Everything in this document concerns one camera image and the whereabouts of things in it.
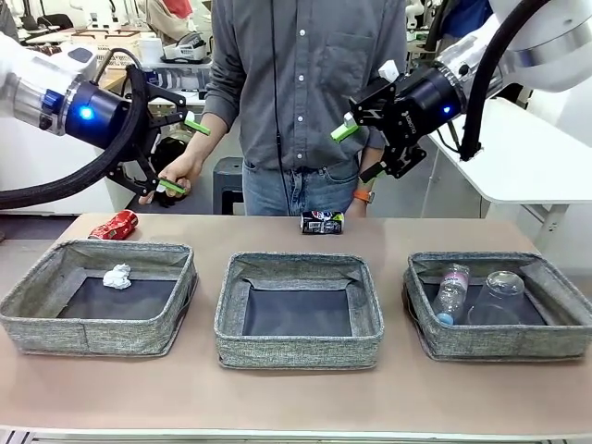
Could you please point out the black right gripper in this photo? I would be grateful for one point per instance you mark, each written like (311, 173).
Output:
(425, 104)

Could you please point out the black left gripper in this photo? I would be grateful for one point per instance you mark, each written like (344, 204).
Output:
(92, 115)

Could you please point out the black soda can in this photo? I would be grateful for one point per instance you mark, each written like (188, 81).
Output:
(324, 223)

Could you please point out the crushed red soda can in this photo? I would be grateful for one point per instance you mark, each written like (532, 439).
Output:
(115, 225)

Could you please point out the white paper ball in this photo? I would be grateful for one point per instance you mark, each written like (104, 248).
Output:
(116, 277)

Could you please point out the clear plastic water bottle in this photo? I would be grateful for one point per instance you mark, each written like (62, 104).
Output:
(451, 296)

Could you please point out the clear plastic cup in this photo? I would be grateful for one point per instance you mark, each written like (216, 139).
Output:
(501, 291)

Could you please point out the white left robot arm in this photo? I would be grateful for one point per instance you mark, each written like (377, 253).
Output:
(28, 78)

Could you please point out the person's right forearm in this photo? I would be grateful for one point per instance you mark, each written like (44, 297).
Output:
(210, 143)

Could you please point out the person's left forearm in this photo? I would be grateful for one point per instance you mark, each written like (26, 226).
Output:
(370, 155)

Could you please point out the person's right hand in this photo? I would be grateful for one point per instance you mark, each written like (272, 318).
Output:
(182, 168)

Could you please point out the person's left hand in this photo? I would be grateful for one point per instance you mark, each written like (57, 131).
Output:
(357, 210)

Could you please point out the black backpack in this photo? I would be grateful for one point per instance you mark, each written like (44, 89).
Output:
(173, 145)

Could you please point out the person in grey shirt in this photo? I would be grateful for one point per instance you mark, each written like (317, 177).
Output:
(305, 92)

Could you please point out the white slatted crate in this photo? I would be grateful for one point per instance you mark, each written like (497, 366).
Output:
(111, 41)

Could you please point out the white table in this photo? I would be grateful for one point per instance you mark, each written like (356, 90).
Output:
(532, 162)

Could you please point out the grey fabric basket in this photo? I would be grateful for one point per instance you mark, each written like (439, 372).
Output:
(120, 333)
(296, 349)
(499, 340)

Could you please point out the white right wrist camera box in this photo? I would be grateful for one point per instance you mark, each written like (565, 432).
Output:
(388, 71)

